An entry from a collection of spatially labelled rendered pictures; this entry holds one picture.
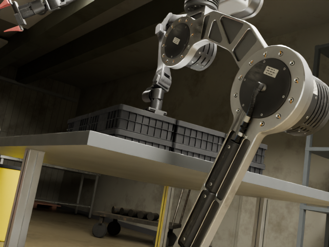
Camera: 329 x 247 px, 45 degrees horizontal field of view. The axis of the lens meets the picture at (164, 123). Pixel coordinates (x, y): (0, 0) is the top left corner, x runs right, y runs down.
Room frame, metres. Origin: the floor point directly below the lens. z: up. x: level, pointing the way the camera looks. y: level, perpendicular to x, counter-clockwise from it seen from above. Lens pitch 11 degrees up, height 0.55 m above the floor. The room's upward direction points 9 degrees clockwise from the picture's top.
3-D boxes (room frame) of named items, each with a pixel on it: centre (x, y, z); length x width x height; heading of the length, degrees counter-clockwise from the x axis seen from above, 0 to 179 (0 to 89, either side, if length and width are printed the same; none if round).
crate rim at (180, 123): (2.09, -0.09, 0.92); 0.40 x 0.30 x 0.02; 29
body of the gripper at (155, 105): (1.88, 0.05, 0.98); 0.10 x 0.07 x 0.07; 118
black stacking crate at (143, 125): (1.94, 0.17, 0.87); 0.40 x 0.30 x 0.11; 29
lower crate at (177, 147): (2.09, -0.09, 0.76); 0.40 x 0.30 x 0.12; 29
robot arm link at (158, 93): (1.88, 0.06, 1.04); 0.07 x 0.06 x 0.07; 37
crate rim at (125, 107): (1.94, 0.17, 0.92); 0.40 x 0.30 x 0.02; 29
